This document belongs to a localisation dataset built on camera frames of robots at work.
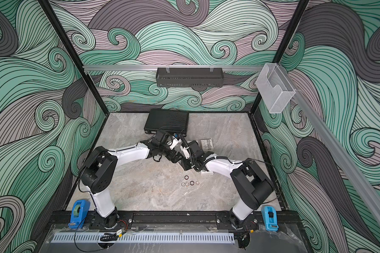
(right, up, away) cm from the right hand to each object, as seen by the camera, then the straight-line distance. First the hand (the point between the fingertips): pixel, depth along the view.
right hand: (181, 164), depth 89 cm
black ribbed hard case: (-8, +26, +21) cm, 34 cm away
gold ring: (+4, -10, -3) cm, 11 cm away
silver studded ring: (0, -10, -3) cm, 11 cm away
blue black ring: (+3, -6, -1) cm, 7 cm away
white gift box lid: (+16, +10, +9) cm, 21 cm away
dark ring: (+7, -10, -3) cm, 12 cm away
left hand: (-2, +7, +3) cm, 8 cm away
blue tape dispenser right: (+42, -21, -17) cm, 50 cm away
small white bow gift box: (+14, -5, -1) cm, 15 cm away
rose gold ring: (+8, -9, -3) cm, 13 cm away
